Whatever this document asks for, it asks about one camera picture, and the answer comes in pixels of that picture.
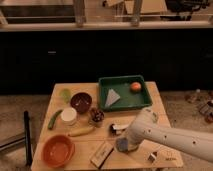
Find yellow banana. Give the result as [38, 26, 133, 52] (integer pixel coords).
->
[68, 126, 95, 137]

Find metal fork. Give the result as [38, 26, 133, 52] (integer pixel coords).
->
[148, 151, 158, 163]

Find white lidded jar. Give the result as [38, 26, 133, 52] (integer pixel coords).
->
[61, 107, 77, 125]

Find white handled dish brush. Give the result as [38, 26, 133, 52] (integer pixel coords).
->
[110, 124, 128, 135]

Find blue sponge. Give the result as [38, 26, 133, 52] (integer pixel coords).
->
[116, 138, 129, 152]

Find orange fruit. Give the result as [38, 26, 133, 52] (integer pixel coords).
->
[130, 82, 142, 92]

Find light green lime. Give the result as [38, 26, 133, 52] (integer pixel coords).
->
[59, 89, 71, 103]

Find green cucumber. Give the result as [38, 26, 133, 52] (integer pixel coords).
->
[47, 110, 63, 130]

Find grey folded cloth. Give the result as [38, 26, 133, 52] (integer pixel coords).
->
[105, 89, 120, 107]

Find wooden block eraser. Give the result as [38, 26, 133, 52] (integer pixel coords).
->
[90, 142, 114, 169]

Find dark red bowl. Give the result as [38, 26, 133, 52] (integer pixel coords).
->
[70, 92, 92, 114]

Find green plastic tray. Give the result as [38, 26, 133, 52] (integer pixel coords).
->
[99, 75, 152, 112]

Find black stand leg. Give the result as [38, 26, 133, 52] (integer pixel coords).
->
[24, 111, 33, 166]

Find orange plastic bowl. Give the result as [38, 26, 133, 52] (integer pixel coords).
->
[41, 135, 75, 168]

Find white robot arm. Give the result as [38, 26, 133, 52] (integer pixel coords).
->
[125, 108, 213, 163]

